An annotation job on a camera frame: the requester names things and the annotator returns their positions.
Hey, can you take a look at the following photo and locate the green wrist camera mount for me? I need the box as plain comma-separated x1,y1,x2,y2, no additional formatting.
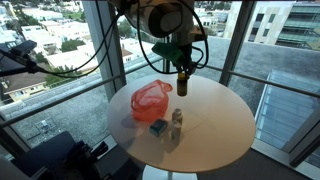
151,41,185,65

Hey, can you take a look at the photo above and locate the teal small box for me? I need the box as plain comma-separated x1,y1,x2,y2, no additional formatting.
148,118,169,138

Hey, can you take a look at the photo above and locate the black long camera cable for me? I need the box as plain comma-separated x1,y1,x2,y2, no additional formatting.
34,0,125,80

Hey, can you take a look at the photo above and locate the white bottle blue label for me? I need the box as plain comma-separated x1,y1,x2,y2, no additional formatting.
170,120,183,146

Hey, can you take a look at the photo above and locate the red plastic bag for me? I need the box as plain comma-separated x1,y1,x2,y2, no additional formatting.
130,79,174,123

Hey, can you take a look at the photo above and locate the metal window railing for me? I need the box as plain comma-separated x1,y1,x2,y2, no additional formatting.
0,58,320,129

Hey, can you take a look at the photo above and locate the black camera on stand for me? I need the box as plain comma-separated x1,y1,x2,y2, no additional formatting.
0,39,51,78

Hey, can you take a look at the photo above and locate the dark bottle yellow label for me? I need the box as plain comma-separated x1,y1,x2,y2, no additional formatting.
176,72,189,98

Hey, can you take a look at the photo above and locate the black equipment left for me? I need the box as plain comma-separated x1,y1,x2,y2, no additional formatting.
11,130,111,180

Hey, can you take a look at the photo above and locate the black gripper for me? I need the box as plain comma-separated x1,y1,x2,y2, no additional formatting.
176,42,195,80

